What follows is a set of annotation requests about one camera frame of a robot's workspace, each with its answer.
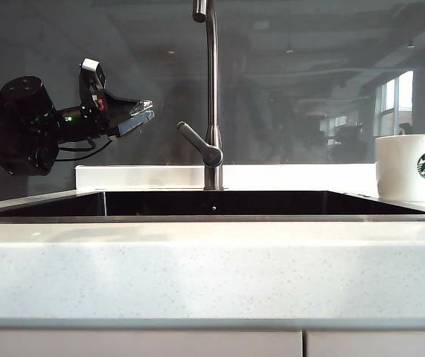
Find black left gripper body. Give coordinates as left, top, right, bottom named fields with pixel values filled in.
left=95, top=87, right=142, bottom=138

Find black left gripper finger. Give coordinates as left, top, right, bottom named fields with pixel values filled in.
left=128, top=97, right=156, bottom=115
left=115, top=109, right=158, bottom=138

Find white Starbucks logo mug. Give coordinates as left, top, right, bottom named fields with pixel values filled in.
left=374, top=133, right=425, bottom=203

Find dark metal gooseneck faucet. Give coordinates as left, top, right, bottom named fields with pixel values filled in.
left=176, top=0, right=225, bottom=190

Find black undermount kitchen sink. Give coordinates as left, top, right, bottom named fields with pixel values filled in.
left=0, top=189, right=425, bottom=223

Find wide white cabinet door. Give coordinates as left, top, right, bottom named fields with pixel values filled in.
left=0, top=329, right=304, bottom=357

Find narrow white cabinet door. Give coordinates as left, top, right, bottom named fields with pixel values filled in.
left=307, top=329, right=425, bottom=357

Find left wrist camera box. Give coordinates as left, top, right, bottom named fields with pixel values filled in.
left=77, top=57, right=107, bottom=109

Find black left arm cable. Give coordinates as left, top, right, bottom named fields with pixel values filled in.
left=54, top=136, right=111, bottom=162

